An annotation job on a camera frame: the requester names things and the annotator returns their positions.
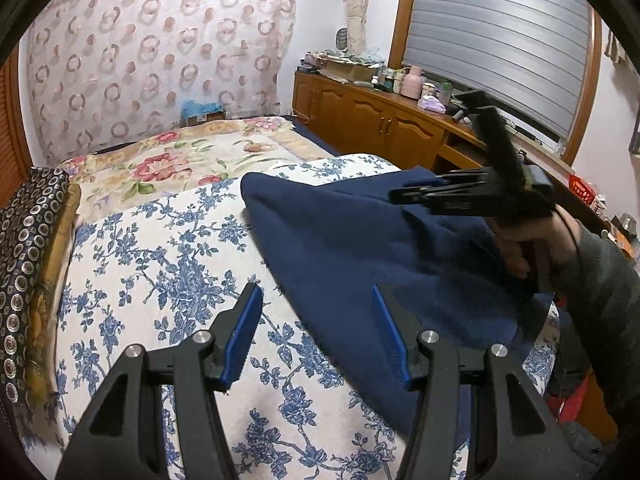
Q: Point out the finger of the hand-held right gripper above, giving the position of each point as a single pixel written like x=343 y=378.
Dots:
x=450 y=181
x=440 y=197

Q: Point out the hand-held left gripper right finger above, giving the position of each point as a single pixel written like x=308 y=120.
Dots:
x=392 y=335

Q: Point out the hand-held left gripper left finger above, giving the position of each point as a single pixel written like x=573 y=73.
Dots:
x=245 y=330

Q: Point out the navy sweatshirt with orange print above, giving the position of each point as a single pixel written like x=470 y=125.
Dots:
x=350 y=240

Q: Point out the person's right forearm grey sleeve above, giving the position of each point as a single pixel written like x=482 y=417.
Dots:
x=600 y=290

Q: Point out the person's right hand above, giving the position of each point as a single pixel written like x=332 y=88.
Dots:
x=520 y=245

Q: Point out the purple packet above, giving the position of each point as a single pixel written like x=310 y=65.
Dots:
x=432 y=104

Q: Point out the red plastic basket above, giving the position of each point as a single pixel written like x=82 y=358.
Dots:
x=582 y=190

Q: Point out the wooden cabinet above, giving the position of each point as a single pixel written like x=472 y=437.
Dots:
x=360 y=115

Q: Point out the white quilt with blue flowers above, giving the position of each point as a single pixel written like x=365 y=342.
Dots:
x=150 y=260

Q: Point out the grey window blind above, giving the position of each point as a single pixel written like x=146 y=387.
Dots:
x=500 y=35

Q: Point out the open cardboard box with clutter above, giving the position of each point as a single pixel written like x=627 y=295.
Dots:
x=347 y=72

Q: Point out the small grey fan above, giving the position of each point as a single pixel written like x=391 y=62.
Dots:
x=342 y=40

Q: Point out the beige blanket with pink flowers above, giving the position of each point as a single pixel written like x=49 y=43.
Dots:
x=165 y=165

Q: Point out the red cloth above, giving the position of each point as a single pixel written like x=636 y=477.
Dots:
x=565 y=400

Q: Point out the beige lace curtain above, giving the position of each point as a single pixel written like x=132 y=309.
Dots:
x=357 y=10

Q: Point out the gold patterned cushion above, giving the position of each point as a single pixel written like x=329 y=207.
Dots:
x=45 y=310

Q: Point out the small cardboard box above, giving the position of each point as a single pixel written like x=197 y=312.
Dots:
x=205 y=119

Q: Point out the light blue cloth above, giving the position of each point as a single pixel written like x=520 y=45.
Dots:
x=200 y=107

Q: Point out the sheer curtain with pink rings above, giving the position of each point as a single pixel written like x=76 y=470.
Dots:
x=150 y=35

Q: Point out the wooden window frame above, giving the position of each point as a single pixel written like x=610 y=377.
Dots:
x=402 y=10

